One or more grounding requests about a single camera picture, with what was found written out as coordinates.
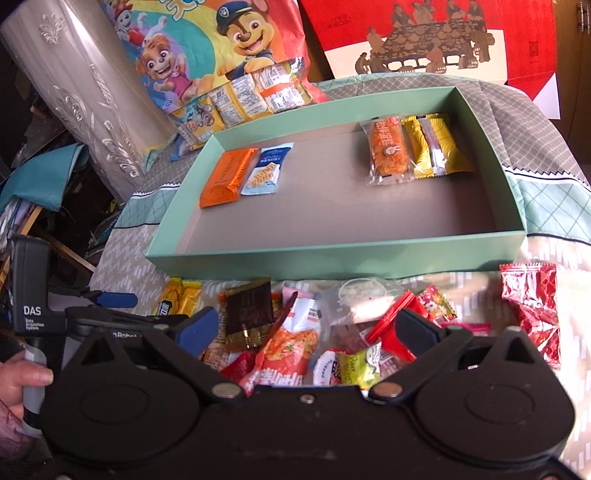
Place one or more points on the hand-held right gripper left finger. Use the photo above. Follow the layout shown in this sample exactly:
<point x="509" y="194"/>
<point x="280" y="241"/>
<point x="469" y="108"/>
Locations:
<point x="199" y="330"/>

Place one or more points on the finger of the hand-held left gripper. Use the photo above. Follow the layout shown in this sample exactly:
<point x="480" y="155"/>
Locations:
<point x="115" y="300"/>
<point x="138" y="318"/>

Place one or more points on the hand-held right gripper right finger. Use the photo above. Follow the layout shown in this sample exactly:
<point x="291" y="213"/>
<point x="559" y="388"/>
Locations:
<point x="408" y="330"/>

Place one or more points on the shiny red patterned packet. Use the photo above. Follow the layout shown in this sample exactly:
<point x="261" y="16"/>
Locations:
<point x="531" y="309"/>

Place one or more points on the green cardboard box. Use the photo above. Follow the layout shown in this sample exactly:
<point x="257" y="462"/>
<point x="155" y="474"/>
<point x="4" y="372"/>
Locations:
<point x="323" y="207"/>

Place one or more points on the person's left hand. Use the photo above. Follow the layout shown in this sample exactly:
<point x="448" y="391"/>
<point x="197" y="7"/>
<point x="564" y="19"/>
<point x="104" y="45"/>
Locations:
<point x="23" y="376"/>

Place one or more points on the small red cartoon packet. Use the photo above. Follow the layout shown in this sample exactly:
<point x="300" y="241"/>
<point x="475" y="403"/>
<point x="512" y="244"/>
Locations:
<point x="436" y="304"/>

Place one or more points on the wooden slat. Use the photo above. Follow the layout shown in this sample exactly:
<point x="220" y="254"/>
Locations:
<point x="60" y="249"/>

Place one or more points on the plain red snack packet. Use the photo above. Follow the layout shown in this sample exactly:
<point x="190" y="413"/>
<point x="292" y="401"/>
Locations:
<point x="235" y="369"/>

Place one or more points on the dark brown snack packet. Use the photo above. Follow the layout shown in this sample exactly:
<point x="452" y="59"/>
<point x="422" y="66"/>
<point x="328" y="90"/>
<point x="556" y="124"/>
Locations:
<point x="249" y="304"/>

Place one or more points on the clear packet with round cookie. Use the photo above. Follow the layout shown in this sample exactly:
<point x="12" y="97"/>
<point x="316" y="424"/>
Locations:
<point x="360" y="295"/>

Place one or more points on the green and yellow snack packet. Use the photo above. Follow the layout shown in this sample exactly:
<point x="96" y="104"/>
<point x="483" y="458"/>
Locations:
<point x="358" y="369"/>

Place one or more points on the white and red snack packet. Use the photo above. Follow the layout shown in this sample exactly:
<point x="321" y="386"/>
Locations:
<point x="327" y="369"/>

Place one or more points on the teal cloth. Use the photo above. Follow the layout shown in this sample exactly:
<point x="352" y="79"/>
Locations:
<point x="41" y="175"/>

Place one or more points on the orange snack packet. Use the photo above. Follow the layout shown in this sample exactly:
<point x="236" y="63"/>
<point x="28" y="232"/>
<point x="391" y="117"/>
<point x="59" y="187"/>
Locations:
<point x="226" y="177"/>

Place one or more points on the small blue snack packet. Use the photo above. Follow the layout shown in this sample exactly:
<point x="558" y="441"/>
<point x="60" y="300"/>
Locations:
<point x="184" y="147"/>

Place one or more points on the blue and white snack packet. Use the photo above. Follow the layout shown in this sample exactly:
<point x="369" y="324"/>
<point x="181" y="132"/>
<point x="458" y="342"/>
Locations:
<point x="265" y="170"/>

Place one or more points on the yellow striped snack packet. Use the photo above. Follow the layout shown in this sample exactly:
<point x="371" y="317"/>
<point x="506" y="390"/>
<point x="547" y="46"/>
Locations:
<point x="445" y="145"/>
<point x="413" y="147"/>

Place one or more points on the clear packet with orange roll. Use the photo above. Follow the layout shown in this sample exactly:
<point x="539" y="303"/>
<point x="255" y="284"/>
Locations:
<point x="388" y="147"/>

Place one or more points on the silver embossed roll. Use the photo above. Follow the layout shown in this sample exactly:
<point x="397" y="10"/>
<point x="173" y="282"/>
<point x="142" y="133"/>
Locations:
<point x="78" y="92"/>

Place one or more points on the cartoon dog printed snack bag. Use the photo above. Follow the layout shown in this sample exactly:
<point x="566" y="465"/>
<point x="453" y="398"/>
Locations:
<point x="207" y="50"/>

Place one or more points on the red and white gift box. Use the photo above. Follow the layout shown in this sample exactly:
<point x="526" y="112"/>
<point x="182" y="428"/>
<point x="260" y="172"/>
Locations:
<point x="406" y="41"/>

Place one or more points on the red paper bag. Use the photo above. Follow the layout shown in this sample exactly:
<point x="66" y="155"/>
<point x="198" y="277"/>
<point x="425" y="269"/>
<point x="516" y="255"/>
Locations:
<point x="531" y="41"/>

